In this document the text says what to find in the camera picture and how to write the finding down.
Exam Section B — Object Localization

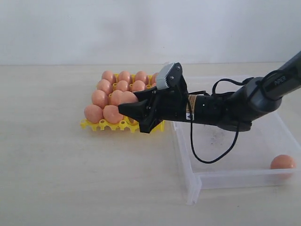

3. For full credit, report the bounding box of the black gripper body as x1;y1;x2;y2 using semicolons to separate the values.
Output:
139;77;188;133

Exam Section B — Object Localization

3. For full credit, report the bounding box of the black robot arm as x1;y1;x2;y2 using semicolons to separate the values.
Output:
118;54;301;133

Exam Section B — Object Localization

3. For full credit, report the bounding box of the yellow plastic egg tray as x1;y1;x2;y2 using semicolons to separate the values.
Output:
80;73;166;133

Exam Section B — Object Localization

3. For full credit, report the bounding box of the clear plastic bin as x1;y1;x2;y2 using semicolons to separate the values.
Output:
173;112;301;205

